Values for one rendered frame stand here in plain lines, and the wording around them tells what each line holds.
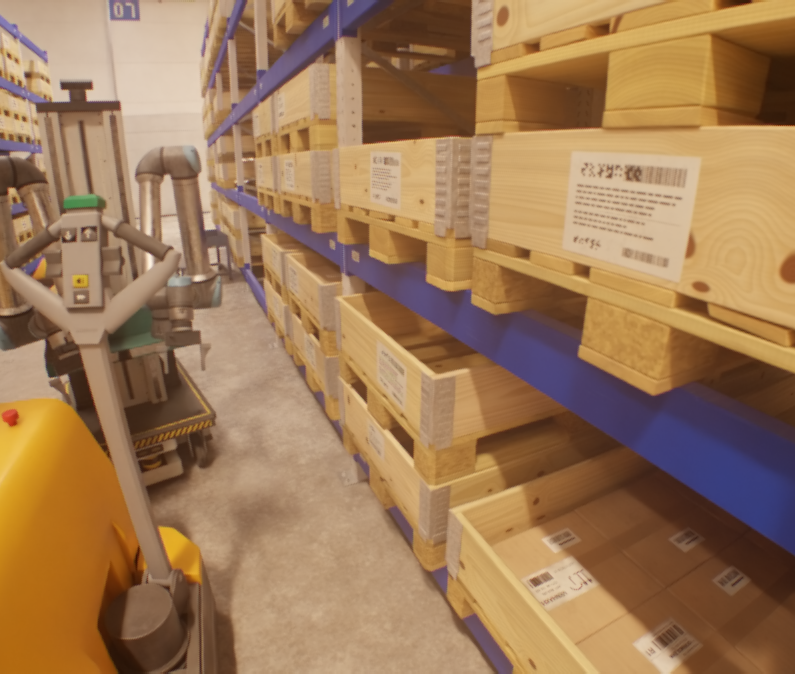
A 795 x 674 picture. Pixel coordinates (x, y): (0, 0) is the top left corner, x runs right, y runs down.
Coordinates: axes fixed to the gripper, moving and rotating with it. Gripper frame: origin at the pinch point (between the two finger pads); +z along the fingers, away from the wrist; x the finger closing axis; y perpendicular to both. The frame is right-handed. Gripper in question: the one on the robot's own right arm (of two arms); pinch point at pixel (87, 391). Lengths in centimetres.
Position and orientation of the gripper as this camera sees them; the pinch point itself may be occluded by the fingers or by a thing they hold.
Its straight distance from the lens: 182.2
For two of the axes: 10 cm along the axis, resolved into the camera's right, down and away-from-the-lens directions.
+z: 3.7, 9.2, 1.4
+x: -6.8, 3.7, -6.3
